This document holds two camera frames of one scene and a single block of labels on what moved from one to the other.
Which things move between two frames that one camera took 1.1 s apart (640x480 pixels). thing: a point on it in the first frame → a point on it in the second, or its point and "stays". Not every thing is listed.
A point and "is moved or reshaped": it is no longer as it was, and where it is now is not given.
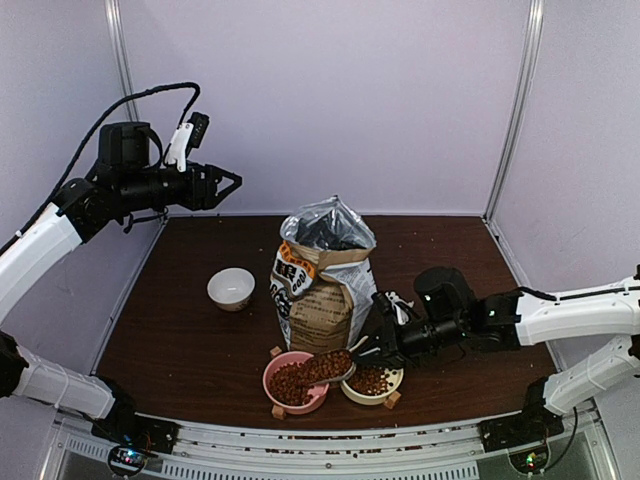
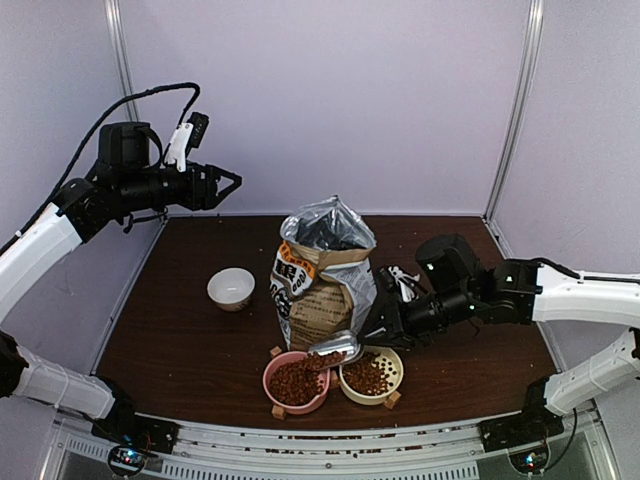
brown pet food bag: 322,283 stays
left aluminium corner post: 116,27 stays
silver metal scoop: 352,368 → 348,342
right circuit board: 530,461 stays
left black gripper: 206,198 stays
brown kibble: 328,364 is moved or reshaped
